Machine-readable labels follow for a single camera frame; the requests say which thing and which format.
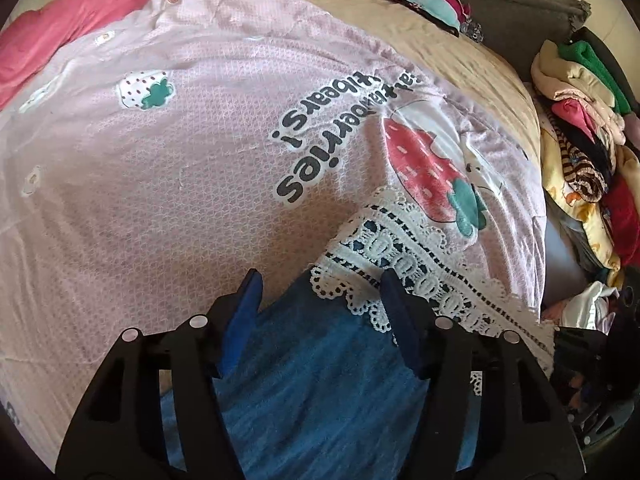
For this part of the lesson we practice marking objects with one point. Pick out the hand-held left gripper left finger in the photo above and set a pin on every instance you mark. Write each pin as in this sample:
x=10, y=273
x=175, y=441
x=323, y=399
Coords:
x=242, y=320

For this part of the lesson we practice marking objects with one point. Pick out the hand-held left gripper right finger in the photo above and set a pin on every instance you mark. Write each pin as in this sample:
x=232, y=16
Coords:
x=400, y=322

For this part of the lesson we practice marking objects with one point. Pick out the blue pants with lace hem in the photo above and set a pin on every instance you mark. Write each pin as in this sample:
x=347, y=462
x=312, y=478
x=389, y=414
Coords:
x=310, y=385

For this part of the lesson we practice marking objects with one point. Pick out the pink strawberry print blanket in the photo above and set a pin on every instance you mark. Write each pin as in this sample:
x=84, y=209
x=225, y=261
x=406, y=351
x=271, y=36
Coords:
x=175, y=160

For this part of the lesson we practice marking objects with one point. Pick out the heap of assorted colourful clothes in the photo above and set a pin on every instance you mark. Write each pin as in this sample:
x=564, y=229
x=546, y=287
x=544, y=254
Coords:
x=585, y=135

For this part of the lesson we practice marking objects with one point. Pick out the beige bed sheet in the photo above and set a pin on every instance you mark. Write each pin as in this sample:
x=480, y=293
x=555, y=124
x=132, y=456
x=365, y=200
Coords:
x=425, y=35

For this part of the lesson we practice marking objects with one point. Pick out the grey headboard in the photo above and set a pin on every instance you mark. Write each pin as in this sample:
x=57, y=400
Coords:
x=510, y=0

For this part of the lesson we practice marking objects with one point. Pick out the pink duvet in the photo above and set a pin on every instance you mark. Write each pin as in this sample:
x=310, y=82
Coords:
x=55, y=15

